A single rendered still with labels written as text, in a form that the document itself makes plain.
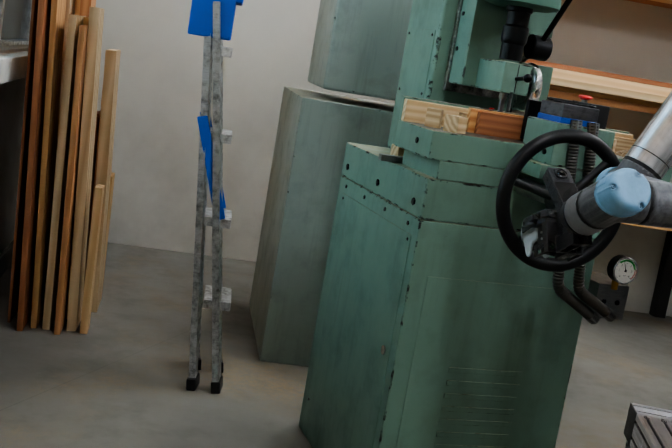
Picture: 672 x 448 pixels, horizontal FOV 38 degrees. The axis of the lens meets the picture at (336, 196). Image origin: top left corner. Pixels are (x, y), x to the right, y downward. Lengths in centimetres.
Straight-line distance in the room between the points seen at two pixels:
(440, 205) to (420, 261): 13
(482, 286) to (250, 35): 258
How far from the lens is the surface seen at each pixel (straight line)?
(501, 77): 221
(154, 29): 449
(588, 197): 163
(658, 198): 164
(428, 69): 240
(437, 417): 220
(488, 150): 208
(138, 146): 452
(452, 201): 207
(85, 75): 314
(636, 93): 435
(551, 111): 210
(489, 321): 218
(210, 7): 273
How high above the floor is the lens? 102
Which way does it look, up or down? 8 degrees down
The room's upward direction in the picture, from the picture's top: 10 degrees clockwise
